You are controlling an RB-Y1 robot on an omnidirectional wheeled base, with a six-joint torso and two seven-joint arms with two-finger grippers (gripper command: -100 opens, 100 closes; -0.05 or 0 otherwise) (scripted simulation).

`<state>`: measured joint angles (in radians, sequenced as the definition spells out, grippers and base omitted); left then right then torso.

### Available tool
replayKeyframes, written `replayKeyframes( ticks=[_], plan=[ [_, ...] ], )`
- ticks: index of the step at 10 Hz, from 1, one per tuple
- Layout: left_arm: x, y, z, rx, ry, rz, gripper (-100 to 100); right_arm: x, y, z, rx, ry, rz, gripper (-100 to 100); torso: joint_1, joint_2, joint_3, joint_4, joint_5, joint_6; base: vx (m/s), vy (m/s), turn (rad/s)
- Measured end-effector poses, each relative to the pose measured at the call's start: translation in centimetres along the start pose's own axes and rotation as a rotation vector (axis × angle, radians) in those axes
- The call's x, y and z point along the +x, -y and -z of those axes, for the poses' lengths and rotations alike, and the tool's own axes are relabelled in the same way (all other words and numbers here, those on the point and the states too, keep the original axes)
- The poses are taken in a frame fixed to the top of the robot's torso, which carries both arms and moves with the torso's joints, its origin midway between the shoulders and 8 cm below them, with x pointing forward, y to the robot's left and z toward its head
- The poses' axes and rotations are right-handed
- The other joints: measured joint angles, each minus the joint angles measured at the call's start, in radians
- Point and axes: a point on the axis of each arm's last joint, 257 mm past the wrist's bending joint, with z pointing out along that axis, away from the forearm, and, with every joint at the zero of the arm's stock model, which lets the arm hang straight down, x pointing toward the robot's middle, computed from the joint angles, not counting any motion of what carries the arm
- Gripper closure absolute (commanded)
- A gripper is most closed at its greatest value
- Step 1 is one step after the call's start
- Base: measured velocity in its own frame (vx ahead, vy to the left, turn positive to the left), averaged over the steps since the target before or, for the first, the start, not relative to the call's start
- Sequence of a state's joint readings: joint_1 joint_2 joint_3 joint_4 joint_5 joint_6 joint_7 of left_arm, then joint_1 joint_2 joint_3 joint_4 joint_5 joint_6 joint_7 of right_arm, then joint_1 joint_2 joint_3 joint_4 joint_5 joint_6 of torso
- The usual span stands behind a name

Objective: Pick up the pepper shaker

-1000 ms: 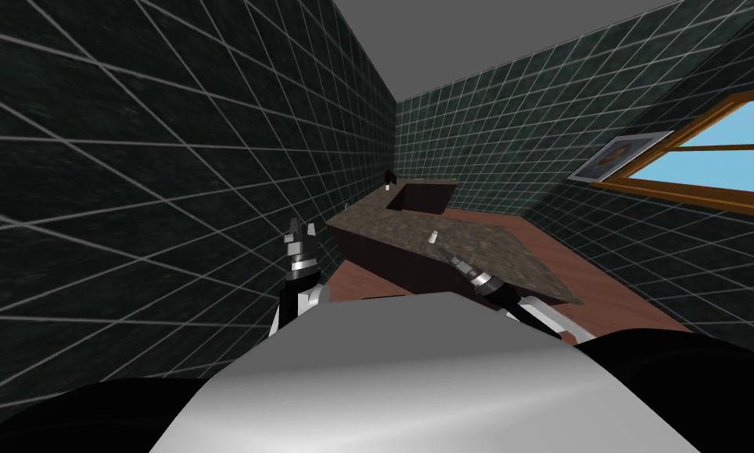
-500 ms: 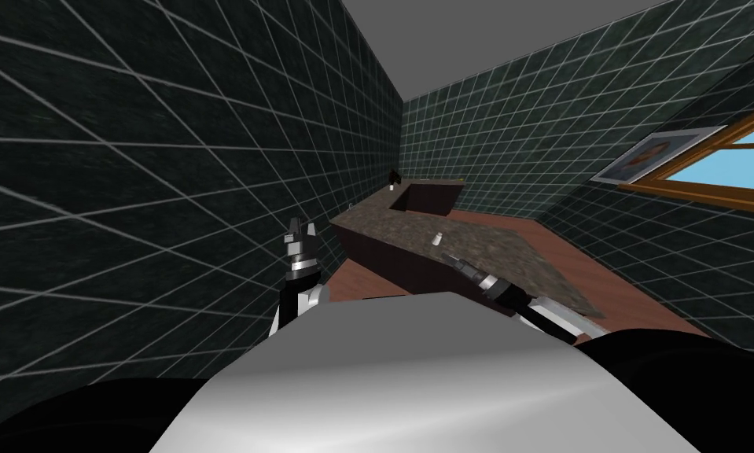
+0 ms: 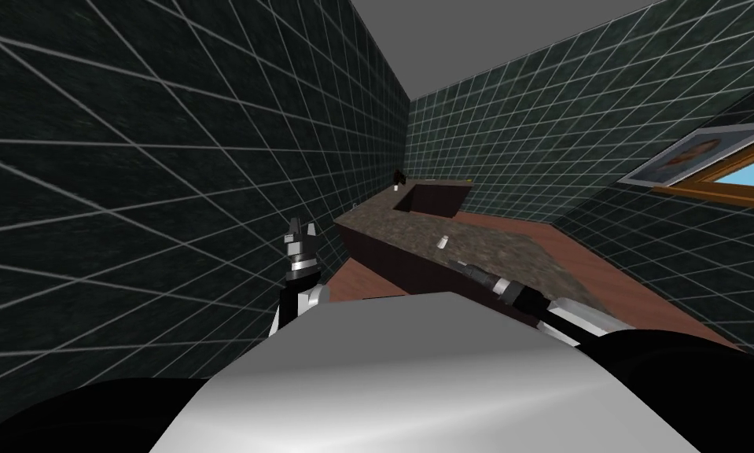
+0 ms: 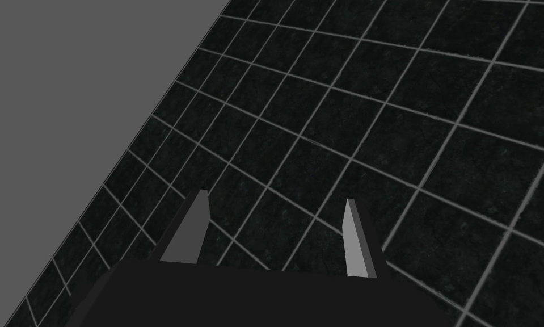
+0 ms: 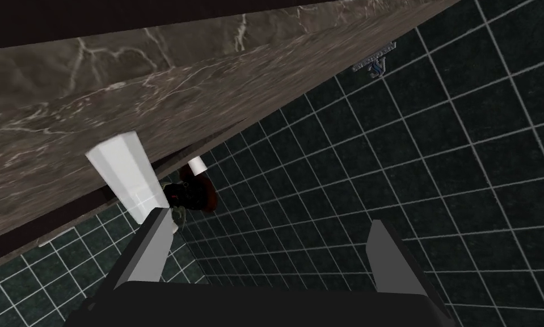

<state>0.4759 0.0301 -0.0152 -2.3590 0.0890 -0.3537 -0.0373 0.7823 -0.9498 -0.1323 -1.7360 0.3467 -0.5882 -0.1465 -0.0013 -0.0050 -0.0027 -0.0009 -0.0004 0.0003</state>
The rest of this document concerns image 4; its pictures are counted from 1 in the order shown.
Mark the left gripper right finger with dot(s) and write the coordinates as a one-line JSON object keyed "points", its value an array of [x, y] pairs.
{"points": [[359, 247]]}

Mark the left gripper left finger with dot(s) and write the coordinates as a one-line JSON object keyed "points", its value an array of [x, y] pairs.
{"points": [[186, 236]]}

